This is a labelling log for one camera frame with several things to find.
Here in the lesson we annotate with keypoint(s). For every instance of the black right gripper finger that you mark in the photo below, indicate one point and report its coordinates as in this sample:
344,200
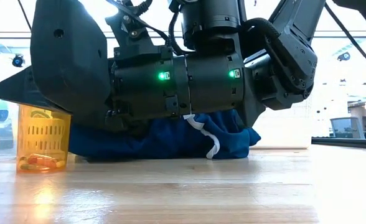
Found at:
68,68
15,88

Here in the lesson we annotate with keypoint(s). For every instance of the blue garment white trim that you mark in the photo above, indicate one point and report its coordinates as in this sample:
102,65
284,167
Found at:
170,137

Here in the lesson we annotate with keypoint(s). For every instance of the amber pill bottle with pills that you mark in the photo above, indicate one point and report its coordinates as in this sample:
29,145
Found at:
43,140

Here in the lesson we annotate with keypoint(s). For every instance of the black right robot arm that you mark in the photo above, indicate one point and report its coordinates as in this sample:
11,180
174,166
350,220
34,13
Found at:
214,87

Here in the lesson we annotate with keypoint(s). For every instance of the large white perforated basket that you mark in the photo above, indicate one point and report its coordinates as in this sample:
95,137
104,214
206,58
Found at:
282,130

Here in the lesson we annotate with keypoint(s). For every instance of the grey waste bin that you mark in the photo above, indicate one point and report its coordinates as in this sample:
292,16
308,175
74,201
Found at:
346,127

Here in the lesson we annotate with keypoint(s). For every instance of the black ceiling camera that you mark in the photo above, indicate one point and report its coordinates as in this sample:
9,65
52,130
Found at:
18,60
344,56

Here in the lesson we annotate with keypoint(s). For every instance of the black overhead frame bar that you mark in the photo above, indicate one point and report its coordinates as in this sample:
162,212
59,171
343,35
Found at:
2,37

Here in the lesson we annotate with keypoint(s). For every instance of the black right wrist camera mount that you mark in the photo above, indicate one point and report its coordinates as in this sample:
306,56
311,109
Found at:
133,31

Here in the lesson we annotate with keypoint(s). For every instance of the black table edge rail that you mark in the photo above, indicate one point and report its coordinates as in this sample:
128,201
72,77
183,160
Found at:
341,142

